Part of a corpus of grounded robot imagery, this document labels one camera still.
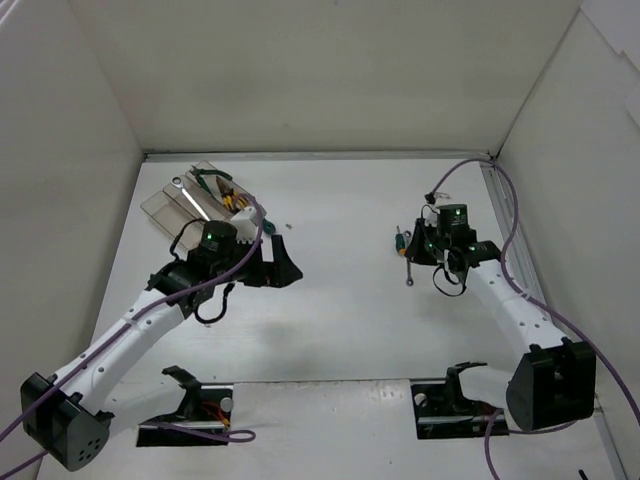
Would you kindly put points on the clear three-compartment organizer tray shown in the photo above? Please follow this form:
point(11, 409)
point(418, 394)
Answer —
point(169, 211)

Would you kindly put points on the green orange stubby screwdriver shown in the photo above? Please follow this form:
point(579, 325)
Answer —
point(401, 241)

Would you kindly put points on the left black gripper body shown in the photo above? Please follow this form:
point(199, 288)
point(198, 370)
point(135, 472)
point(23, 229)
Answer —
point(267, 272)

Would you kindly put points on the yellow long-nose pliers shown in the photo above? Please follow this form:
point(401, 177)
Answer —
point(227, 193)

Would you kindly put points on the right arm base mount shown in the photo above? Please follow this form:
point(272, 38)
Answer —
point(459, 404)

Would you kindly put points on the yellow black pliers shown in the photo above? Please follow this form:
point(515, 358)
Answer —
point(234, 202)

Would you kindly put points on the aluminium rail at back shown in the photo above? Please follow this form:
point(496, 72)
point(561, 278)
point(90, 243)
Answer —
point(176, 156)

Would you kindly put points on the large silver ratchet wrench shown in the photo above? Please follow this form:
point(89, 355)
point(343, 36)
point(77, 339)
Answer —
point(192, 194)

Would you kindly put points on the small silver wrench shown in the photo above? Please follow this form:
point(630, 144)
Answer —
point(409, 278)

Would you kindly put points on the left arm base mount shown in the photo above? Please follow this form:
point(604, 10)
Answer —
point(204, 407)

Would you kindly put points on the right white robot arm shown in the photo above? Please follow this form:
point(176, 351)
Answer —
point(554, 380)

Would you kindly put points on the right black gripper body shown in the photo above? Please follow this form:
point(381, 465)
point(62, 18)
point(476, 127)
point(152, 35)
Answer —
point(417, 248)

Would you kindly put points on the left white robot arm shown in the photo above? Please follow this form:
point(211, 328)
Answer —
point(73, 412)

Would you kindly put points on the green side cutters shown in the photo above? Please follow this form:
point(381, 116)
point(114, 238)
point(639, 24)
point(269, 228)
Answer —
point(199, 175)

